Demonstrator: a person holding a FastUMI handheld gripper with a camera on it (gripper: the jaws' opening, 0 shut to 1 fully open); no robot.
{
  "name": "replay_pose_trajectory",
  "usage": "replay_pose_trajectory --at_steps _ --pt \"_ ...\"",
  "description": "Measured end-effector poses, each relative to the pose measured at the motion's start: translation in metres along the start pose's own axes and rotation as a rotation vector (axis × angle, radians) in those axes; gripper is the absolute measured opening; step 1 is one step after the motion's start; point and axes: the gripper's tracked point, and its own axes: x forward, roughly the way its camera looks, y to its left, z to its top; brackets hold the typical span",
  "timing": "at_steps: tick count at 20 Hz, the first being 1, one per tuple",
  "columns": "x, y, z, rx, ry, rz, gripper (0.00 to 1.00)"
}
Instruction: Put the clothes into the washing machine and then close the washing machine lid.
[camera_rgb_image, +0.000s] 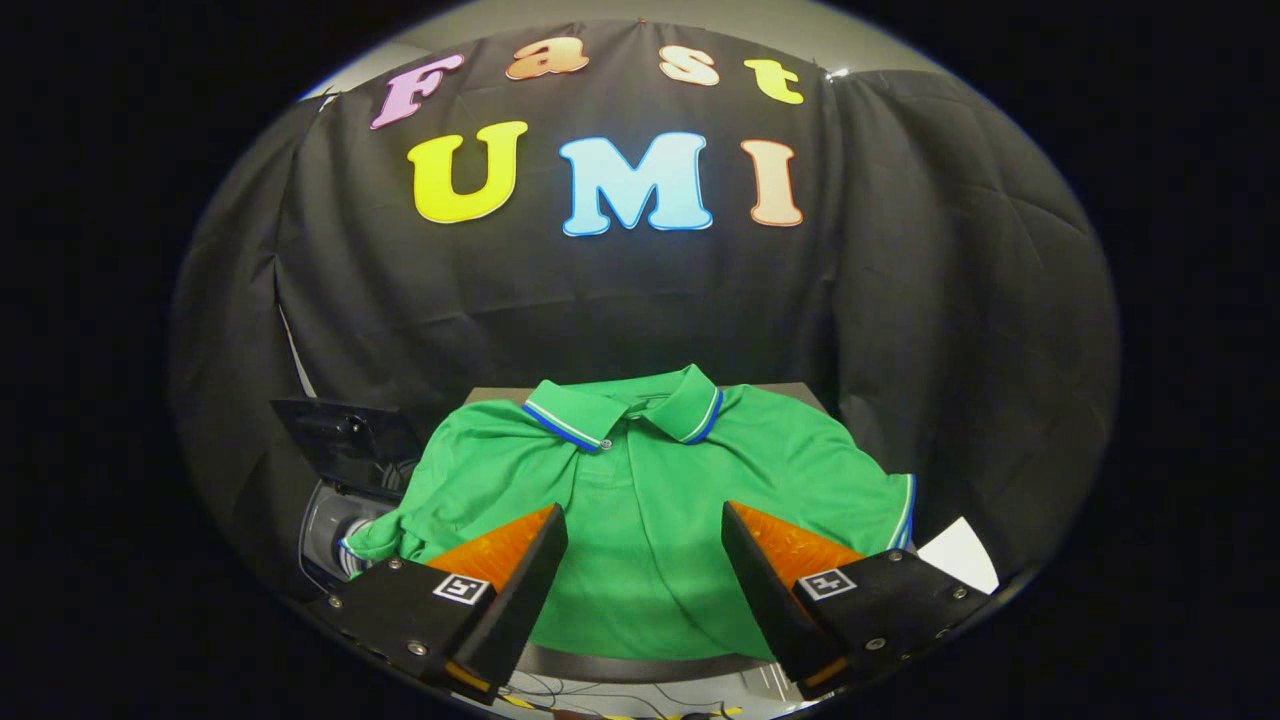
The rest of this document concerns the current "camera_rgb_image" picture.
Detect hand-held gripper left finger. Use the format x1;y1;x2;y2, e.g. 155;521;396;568
305;504;569;706

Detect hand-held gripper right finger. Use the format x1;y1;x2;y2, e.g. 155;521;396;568
721;501;996;701

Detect green polo shirt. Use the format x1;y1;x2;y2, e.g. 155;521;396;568
338;363;917;663

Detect yellow black floor tape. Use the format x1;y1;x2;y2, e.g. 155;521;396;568
500;693;746;720

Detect white table top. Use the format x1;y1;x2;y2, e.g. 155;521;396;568
918;517;1001;596

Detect black backdrop cloth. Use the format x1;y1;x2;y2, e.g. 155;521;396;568
170;20;1121;601

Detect tangled thin cables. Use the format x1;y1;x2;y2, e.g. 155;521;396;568
500;670;761;720

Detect grey cabinet with black frame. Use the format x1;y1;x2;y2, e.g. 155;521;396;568
465;382;833;689

